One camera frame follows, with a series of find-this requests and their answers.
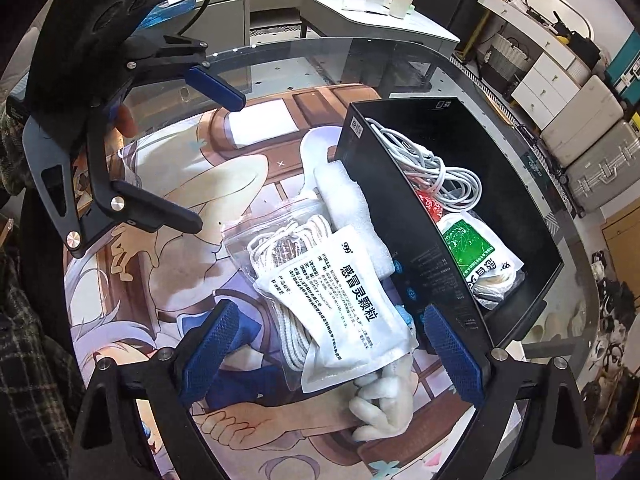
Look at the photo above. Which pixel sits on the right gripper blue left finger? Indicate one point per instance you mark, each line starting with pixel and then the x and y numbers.
pixel 202 350

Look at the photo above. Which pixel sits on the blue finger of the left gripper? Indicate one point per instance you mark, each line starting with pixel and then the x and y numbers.
pixel 215 88
pixel 150 212

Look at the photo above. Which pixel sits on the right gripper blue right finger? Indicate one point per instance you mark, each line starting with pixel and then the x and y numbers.
pixel 460 339

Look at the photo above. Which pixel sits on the white plush toy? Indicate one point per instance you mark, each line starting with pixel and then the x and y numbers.
pixel 383 402

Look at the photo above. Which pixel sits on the green white medicine packet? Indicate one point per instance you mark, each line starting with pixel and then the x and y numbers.
pixel 478 251

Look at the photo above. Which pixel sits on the white grey medicine packet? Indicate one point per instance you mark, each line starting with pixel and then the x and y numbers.
pixel 333 290

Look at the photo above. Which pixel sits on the red white printed packet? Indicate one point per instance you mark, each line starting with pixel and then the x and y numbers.
pixel 434 209

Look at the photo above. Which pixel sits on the white foam sheet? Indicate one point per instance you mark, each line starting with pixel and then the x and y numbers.
pixel 347 206

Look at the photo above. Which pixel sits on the person left plaid forearm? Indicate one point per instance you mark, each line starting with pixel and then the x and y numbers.
pixel 41 386

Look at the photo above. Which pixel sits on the person left hand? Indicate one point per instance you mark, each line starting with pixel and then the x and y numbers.
pixel 124 128

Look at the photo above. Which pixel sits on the anime print desk mat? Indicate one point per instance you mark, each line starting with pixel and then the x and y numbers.
pixel 133 296

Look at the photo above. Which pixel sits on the beige slippers under table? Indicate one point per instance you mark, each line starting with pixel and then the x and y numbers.
pixel 557 332

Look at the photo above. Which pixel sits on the black cardboard storage box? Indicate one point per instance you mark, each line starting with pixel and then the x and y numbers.
pixel 392 148

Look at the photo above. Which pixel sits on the pile of shoes on floor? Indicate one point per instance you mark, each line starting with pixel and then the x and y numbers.
pixel 617 342

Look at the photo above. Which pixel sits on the white coffee table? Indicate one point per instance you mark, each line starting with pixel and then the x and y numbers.
pixel 371 19

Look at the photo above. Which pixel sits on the white cup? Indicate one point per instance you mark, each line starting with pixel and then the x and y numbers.
pixel 400 8

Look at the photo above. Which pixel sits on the wooden door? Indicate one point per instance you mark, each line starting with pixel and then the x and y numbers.
pixel 622 238

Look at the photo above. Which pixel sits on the silver aluminium suitcase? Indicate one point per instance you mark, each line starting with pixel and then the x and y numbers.
pixel 608 168

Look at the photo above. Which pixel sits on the beige suitcase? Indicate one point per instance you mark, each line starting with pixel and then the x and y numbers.
pixel 587 117

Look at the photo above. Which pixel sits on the woven laundry basket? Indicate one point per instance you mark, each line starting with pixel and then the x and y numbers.
pixel 504 64

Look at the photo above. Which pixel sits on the white vanity desk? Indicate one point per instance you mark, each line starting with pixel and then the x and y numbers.
pixel 555 75

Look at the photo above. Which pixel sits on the teal suitcase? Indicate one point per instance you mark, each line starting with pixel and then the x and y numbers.
pixel 622 74

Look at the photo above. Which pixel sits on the oval vanity mirror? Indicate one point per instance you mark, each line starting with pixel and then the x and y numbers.
pixel 563 17

